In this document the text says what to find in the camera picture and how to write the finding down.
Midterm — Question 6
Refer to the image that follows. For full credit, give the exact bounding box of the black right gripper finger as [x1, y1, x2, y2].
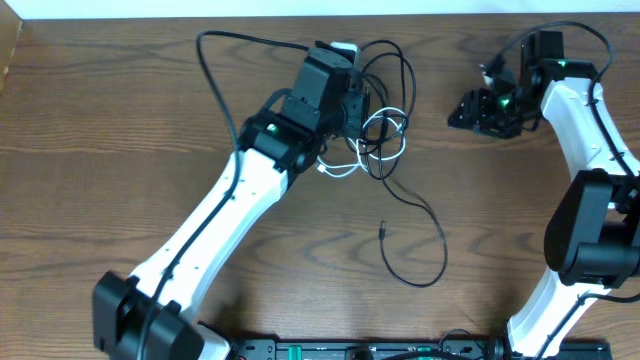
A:
[447, 114, 475, 131]
[452, 90, 480, 118]

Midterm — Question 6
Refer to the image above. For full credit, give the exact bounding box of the white USB cable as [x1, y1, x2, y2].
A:
[315, 106, 409, 179]

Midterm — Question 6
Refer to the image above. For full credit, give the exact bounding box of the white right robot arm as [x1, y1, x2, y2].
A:
[447, 22, 639, 359]

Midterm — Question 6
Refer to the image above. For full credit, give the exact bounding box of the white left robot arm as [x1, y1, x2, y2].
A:
[92, 42, 370, 360]

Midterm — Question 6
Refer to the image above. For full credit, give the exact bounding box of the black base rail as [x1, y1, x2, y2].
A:
[227, 329, 613, 360]

